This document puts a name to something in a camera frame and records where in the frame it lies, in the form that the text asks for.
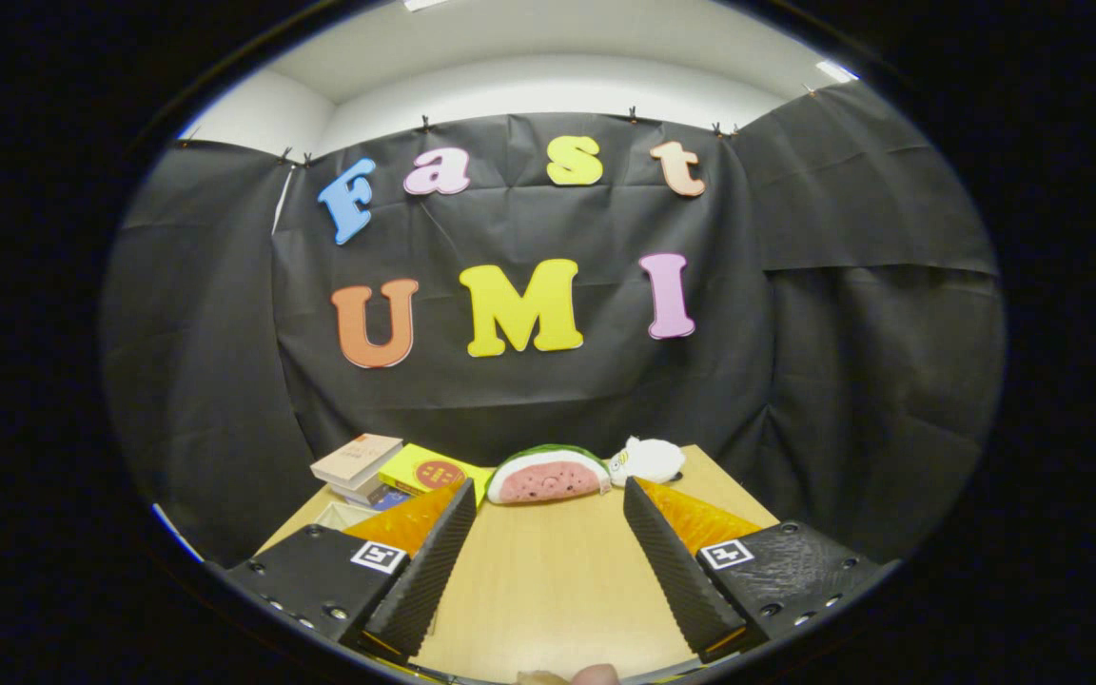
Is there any white plush toy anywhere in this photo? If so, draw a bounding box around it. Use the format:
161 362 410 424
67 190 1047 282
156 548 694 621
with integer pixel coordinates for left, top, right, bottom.
607 436 687 487

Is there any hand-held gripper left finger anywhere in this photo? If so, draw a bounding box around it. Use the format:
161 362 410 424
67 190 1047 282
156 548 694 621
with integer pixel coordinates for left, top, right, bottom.
225 478 479 665

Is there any cream storage box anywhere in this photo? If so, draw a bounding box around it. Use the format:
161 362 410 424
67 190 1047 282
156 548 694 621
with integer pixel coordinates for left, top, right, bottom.
313 501 380 532

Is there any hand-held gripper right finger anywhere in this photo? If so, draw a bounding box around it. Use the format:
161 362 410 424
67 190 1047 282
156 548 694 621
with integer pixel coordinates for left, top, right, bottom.
622 476 901 665

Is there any watermelon slice plush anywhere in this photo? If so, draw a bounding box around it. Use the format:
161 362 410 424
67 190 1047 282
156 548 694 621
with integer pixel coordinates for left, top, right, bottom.
486 444 613 505

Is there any yellow book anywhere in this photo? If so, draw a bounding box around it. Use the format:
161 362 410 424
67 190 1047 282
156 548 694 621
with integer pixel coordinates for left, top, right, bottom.
377 442 497 507

